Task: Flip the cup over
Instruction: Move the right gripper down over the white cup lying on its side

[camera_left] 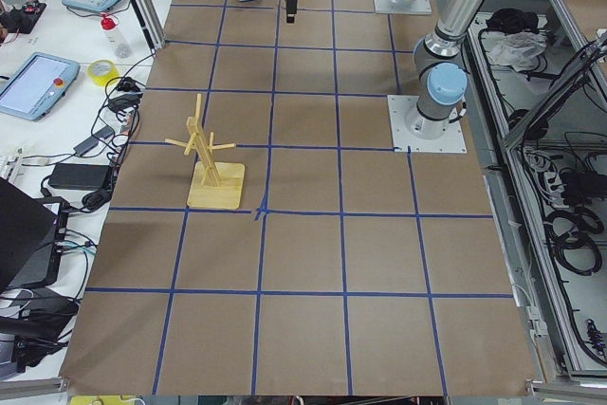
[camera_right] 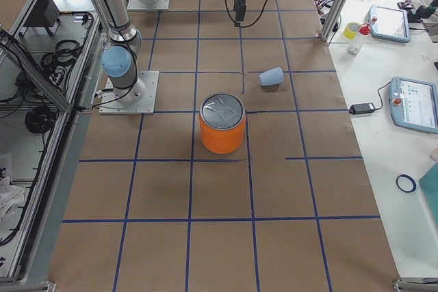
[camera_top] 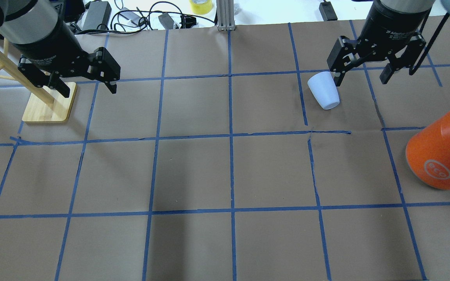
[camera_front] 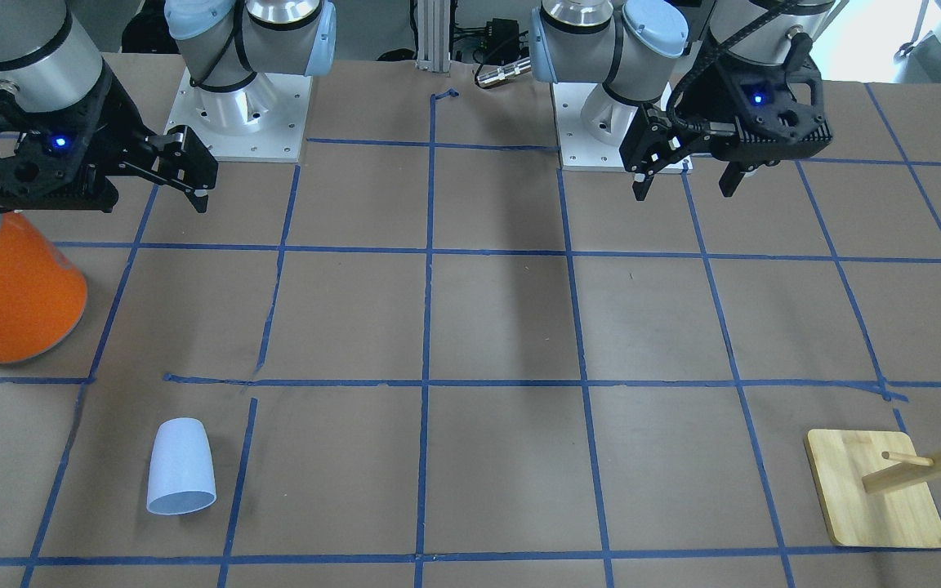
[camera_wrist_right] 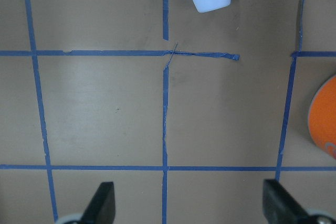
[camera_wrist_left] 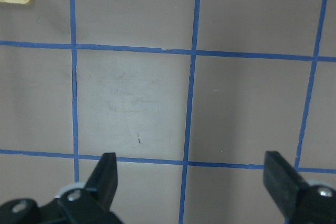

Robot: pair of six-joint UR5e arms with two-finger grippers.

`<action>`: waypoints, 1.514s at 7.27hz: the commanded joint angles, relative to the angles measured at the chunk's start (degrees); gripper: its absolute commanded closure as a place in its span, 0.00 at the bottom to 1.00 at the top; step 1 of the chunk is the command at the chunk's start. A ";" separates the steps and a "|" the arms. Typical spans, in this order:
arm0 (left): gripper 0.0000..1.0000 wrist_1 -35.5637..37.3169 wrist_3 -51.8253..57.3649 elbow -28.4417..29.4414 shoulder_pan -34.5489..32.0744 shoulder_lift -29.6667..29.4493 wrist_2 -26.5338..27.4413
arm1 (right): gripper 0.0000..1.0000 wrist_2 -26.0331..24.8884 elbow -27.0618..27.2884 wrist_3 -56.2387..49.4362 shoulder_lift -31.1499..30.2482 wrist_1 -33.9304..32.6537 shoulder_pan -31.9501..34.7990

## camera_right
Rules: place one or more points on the light blue plastic cup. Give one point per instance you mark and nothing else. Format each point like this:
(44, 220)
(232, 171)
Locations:
(274, 76)

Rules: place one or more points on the yellow tape roll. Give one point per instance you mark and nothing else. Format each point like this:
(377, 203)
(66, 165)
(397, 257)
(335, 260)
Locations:
(351, 30)

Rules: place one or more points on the orange can with silver lid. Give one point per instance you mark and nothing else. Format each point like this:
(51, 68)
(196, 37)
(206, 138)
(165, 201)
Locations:
(222, 120)

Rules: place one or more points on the small clear bottle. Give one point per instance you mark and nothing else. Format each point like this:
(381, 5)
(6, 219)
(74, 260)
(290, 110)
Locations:
(353, 49)

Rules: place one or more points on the red emergency stop knob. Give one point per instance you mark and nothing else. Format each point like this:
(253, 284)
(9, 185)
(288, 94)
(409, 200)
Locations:
(364, 29)

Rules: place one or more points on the far blue teach pendant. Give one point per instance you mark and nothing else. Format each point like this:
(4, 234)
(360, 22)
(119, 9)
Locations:
(389, 24)

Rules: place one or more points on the blue teach pendant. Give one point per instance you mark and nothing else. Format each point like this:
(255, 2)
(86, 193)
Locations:
(389, 24)
(413, 104)

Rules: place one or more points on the black power adapter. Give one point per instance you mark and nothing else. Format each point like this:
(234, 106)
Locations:
(361, 108)

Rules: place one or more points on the grey robot mounting plate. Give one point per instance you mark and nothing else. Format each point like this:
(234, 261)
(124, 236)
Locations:
(139, 100)

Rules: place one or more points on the near blue teach pendant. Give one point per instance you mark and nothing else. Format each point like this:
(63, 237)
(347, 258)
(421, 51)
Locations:
(413, 104)

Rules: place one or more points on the teal board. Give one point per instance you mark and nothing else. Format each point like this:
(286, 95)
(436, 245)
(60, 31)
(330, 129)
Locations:
(429, 187)

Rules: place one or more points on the aluminium frame post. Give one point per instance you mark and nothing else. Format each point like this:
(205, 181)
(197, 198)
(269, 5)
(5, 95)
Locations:
(337, 1)

